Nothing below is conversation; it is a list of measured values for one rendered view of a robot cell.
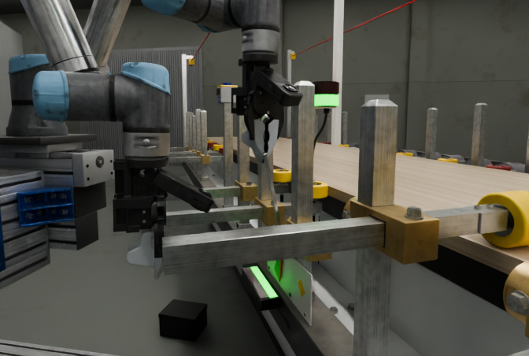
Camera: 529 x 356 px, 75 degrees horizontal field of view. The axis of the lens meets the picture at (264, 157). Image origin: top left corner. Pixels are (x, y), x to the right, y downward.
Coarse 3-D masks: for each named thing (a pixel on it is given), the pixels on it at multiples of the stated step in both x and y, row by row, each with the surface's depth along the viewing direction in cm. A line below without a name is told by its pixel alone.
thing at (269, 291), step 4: (252, 268) 89; (256, 268) 89; (256, 272) 87; (260, 272) 87; (260, 276) 84; (260, 280) 82; (264, 280) 82; (264, 284) 80; (268, 284) 80; (264, 288) 78; (268, 288) 78; (268, 292) 76; (272, 292) 76; (272, 296) 75; (276, 296) 75
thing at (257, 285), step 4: (244, 268) 89; (248, 268) 89; (248, 272) 87; (252, 272) 87; (248, 276) 84; (252, 276) 84; (252, 280) 82; (256, 280) 82; (256, 284) 80; (260, 284) 80; (256, 288) 78; (260, 288) 78; (260, 292) 76; (264, 292) 76; (260, 296) 75; (264, 296) 75
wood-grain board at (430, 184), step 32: (256, 160) 164; (288, 160) 155; (320, 160) 155; (352, 160) 155; (416, 160) 155; (352, 192) 87; (416, 192) 87; (448, 192) 87; (480, 192) 87; (480, 256) 51; (512, 256) 47
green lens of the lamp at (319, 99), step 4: (316, 96) 69; (320, 96) 68; (324, 96) 68; (328, 96) 68; (332, 96) 68; (336, 96) 69; (316, 100) 69; (320, 100) 68; (324, 100) 68; (328, 100) 68; (332, 100) 68; (336, 100) 69; (316, 104) 69; (320, 104) 69; (324, 104) 68; (328, 104) 68; (332, 104) 69; (336, 104) 69
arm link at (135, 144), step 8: (128, 136) 54; (136, 136) 54; (144, 136) 54; (152, 136) 54; (160, 136) 55; (168, 136) 58; (128, 144) 54; (136, 144) 54; (144, 144) 54; (152, 144) 55; (160, 144) 55; (168, 144) 58; (128, 152) 55; (136, 152) 54; (144, 152) 54; (152, 152) 55; (160, 152) 56; (168, 152) 58
